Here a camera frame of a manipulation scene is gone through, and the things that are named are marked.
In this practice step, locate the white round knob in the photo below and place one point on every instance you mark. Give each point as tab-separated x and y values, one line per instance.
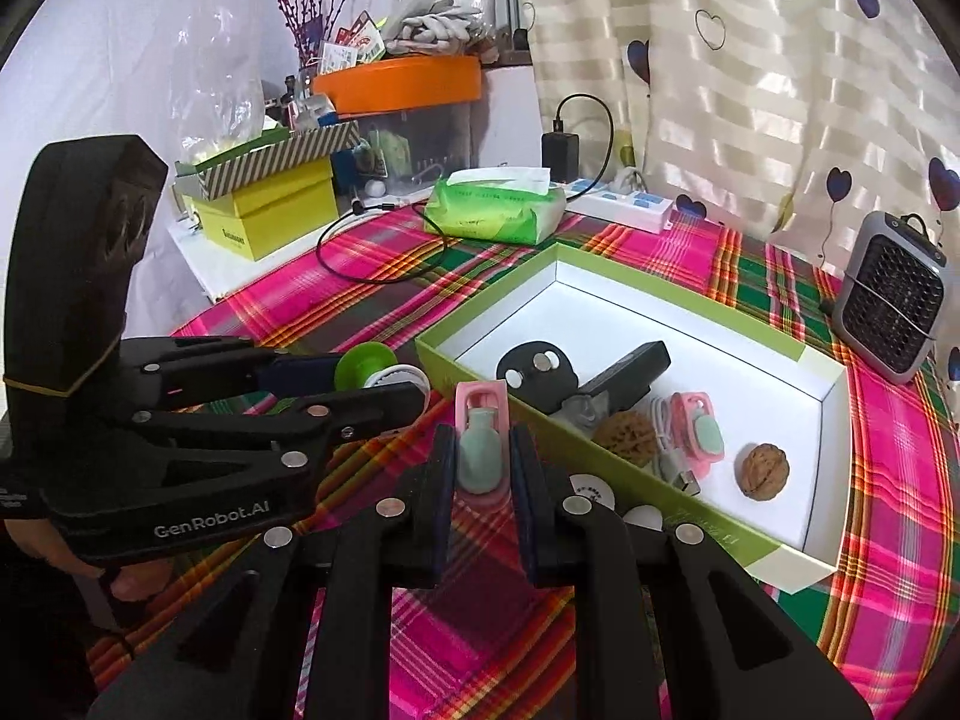
645	516

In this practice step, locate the white power strip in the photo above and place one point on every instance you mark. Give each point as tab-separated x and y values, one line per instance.
640	210

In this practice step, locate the yellow cardboard box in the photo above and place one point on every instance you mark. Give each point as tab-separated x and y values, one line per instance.
262	217

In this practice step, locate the plaid bed cover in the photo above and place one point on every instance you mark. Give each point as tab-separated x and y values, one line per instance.
486	644

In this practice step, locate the white work gloves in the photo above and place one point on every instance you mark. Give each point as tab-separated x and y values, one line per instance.
444	29

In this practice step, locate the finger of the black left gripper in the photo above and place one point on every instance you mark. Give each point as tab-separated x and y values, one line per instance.
361	414
291	376

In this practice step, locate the large pink clip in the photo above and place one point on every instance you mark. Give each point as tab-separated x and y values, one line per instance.
694	429

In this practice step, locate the person left hand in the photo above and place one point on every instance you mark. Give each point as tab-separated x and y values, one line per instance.
40	539

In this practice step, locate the black power adapter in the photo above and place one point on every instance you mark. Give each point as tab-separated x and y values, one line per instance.
560	156

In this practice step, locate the small pink clip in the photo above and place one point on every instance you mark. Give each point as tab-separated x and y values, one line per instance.
481	421

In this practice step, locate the grey mini desk fan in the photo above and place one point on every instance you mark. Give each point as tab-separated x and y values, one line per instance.
894	295

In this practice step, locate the heart patterned curtain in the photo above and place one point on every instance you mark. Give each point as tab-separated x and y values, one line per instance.
789	119

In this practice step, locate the striped gift box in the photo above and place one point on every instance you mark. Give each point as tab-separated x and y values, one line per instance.
274	151

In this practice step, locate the black handheld device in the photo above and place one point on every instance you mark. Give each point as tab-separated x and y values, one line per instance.
616	389

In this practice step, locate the green tissue pack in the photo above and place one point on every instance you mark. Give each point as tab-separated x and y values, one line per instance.
511	205

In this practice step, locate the green white cardboard box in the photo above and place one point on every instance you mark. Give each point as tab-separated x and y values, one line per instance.
766	388

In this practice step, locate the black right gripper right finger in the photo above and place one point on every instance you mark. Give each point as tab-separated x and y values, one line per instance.
667	623

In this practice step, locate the brown walnut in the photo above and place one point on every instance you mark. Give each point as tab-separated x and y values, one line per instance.
763	472
628	435

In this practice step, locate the black round disc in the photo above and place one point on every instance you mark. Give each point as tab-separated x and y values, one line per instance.
539	374

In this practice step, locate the green white spool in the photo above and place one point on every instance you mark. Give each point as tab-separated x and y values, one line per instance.
373	364

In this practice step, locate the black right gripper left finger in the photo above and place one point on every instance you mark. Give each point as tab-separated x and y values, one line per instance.
301	628

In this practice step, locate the orange lid storage bin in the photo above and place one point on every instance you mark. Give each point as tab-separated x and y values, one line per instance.
414	114

